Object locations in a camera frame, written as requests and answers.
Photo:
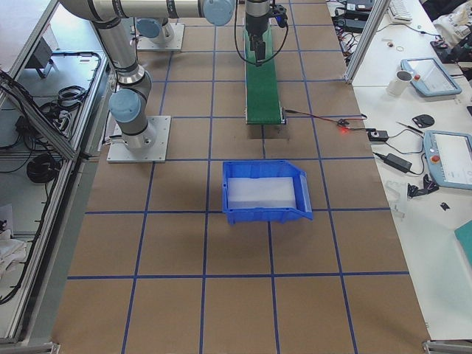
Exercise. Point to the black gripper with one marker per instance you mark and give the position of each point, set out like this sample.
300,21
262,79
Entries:
254,24

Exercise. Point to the black speed knob box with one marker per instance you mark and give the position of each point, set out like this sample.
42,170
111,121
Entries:
377,136

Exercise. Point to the black power adapter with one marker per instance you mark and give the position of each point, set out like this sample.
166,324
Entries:
397,162

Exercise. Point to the aluminium frame post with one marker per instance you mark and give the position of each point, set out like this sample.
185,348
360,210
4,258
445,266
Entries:
373,22

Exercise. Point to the blue plastic bin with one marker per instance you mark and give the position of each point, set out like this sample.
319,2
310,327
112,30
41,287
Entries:
267,169

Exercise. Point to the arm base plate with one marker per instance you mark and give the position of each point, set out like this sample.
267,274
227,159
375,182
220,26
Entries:
144,44
149,146

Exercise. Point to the green conveyor belt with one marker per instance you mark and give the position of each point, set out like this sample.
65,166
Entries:
262,97

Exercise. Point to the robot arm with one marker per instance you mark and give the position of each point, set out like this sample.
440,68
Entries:
127,105
156,30

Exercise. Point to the white mug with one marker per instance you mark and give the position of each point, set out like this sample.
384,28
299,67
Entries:
399,83

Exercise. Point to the far teach pendant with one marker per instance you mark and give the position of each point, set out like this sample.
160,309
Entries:
430,78

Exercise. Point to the teach pendant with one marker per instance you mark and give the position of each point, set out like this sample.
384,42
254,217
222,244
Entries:
430,78
448,157

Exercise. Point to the black computer mouse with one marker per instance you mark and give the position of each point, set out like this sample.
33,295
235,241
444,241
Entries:
423,121

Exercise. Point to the near teach pendant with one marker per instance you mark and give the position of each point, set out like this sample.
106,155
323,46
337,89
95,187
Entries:
448,157

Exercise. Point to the white foam bin liner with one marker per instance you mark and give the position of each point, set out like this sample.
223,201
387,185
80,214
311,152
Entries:
273,192

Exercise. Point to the small controller board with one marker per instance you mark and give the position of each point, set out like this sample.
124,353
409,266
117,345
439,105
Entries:
343,125

